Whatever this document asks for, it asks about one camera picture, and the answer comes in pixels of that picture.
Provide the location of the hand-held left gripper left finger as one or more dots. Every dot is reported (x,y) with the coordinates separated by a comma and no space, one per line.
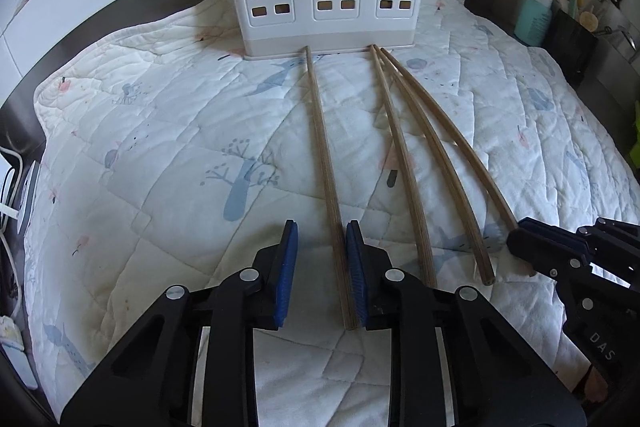
(285,277)

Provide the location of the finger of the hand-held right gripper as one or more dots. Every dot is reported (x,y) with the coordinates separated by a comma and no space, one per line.
(525,244)
(560,233)

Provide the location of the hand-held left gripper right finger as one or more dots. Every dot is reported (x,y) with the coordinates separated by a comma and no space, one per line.
(356,277)

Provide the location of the green item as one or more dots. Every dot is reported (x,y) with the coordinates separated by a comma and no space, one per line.
(636,117)

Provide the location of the black utensil caddy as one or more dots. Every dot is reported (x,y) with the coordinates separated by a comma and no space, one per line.
(572,52)

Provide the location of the white quilted printed mat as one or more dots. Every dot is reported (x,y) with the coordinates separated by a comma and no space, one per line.
(175,132)

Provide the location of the metal ladle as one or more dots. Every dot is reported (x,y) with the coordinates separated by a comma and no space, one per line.
(627,38)

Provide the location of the wooden spoon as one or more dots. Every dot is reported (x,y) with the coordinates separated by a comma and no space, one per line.
(589,21)

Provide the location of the teal plastic bottle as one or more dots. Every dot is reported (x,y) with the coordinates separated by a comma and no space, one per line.
(532,19)

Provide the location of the small white dial device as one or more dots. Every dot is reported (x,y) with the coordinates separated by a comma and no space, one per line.
(29,197)

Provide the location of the white power strip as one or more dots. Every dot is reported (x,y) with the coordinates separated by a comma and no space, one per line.
(17,357)

